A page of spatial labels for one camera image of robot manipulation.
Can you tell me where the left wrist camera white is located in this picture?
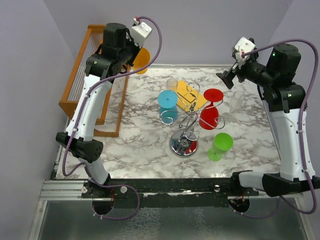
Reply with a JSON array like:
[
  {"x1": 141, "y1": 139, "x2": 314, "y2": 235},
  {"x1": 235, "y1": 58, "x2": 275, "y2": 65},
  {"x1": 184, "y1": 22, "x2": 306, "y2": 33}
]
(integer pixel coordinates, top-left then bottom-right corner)
[{"x1": 130, "y1": 22, "x2": 153, "y2": 49}]

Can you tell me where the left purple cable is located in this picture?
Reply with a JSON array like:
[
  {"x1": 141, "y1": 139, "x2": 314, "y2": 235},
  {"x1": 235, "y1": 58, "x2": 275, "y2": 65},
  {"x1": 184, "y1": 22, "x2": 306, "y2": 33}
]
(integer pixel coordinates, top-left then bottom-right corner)
[{"x1": 61, "y1": 16, "x2": 163, "y2": 221}]

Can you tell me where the purple cable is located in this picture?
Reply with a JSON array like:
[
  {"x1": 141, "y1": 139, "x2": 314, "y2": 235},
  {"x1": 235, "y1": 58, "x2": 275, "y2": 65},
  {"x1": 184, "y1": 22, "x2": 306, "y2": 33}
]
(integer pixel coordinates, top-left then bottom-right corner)
[
  {"x1": 232, "y1": 38, "x2": 320, "y2": 219},
  {"x1": 61, "y1": 16, "x2": 163, "y2": 221}
]

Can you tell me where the clear wine glass by book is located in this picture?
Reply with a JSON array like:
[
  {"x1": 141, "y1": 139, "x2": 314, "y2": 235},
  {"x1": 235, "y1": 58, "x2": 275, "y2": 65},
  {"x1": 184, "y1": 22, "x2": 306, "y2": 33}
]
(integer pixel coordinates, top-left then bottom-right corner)
[{"x1": 166, "y1": 78, "x2": 178, "y2": 92}]

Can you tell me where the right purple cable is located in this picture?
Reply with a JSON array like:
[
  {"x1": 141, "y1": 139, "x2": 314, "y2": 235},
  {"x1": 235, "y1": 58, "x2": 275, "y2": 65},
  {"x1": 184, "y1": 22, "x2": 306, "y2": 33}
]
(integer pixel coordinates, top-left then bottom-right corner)
[{"x1": 232, "y1": 38, "x2": 320, "y2": 219}]

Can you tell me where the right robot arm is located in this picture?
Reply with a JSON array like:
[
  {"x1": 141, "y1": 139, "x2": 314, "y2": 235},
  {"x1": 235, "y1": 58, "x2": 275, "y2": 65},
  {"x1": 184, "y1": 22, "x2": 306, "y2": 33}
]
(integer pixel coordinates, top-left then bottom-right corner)
[{"x1": 217, "y1": 37, "x2": 320, "y2": 197}]

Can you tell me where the red plastic wine glass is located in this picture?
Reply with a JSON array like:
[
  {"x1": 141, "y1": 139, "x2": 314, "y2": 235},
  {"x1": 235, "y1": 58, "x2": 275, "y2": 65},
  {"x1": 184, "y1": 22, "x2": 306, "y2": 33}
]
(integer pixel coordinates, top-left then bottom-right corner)
[{"x1": 199, "y1": 88, "x2": 224, "y2": 130}]

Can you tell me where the green plastic wine glass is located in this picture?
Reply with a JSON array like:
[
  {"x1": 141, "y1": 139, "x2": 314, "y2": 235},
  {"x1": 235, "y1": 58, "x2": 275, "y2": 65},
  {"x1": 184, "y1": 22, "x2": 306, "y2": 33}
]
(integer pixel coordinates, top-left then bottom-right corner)
[{"x1": 207, "y1": 132, "x2": 234, "y2": 162}]

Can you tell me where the blue plastic wine glass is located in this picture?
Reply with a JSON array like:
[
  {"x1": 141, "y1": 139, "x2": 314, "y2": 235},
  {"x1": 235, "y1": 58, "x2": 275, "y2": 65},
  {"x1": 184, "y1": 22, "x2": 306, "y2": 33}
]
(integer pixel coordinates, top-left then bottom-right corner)
[{"x1": 157, "y1": 90, "x2": 178, "y2": 125}]

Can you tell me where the yellow plastic wine glass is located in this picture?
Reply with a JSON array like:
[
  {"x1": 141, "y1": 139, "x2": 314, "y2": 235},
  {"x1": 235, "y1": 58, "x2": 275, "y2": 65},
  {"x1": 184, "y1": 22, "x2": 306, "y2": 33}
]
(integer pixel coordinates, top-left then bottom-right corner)
[{"x1": 132, "y1": 47, "x2": 151, "y2": 71}]

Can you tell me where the black mounting rail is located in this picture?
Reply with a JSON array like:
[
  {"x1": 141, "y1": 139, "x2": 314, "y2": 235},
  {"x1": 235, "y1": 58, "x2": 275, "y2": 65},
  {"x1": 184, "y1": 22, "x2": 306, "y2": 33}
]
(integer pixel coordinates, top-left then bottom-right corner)
[{"x1": 81, "y1": 177, "x2": 259, "y2": 209}]

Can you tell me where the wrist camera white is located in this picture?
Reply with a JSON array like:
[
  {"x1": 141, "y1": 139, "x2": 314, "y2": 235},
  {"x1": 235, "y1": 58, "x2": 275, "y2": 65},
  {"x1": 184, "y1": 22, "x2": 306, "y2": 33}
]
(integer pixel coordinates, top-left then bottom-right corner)
[
  {"x1": 231, "y1": 37, "x2": 256, "y2": 72},
  {"x1": 130, "y1": 22, "x2": 153, "y2": 49}
]

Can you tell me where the wooden dish rack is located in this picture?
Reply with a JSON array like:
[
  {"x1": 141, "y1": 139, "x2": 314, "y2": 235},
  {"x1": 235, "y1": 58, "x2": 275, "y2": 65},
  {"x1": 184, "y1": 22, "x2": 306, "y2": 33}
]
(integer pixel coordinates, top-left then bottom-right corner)
[{"x1": 59, "y1": 24, "x2": 129, "y2": 138}]

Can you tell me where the chrome wine glass rack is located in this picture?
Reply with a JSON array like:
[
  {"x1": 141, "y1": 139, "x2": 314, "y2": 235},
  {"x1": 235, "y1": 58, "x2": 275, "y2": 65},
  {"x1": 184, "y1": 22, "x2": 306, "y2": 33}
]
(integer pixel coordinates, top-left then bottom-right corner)
[{"x1": 160, "y1": 82, "x2": 225, "y2": 158}]

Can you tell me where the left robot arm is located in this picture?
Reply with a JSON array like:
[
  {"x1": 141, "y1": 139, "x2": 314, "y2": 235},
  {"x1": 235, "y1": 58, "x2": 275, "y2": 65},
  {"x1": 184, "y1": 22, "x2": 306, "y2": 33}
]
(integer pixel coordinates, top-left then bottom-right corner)
[{"x1": 55, "y1": 22, "x2": 146, "y2": 198}]

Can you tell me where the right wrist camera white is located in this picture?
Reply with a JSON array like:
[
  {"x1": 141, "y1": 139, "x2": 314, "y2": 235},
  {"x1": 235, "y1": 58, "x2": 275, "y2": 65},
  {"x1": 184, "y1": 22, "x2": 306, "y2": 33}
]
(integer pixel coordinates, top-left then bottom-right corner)
[{"x1": 231, "y1": 37, "x2": 256, "y2": 72}]

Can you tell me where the clear wine glass right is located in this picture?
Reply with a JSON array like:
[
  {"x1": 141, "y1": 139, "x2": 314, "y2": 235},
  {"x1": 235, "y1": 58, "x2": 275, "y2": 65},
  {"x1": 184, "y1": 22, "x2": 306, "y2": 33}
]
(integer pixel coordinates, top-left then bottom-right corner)
[{"x1": 229, "y1": 90, "x2": 245, "y2": 112}]

